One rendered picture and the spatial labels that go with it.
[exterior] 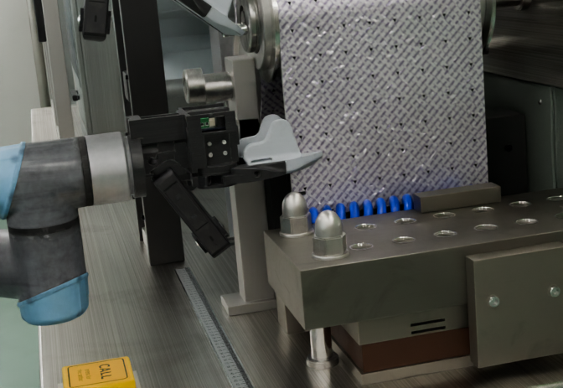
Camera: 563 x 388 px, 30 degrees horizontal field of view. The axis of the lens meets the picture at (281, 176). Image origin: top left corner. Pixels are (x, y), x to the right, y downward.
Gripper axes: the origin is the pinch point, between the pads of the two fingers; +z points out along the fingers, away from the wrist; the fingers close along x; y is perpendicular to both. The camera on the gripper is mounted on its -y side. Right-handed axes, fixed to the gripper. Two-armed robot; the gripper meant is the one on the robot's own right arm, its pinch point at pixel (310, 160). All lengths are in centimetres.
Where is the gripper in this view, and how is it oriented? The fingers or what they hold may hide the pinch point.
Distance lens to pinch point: 117.6
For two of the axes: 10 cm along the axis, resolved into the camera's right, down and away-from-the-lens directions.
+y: -0.9, -9.7, -2.1
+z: 9.7, -1.3, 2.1
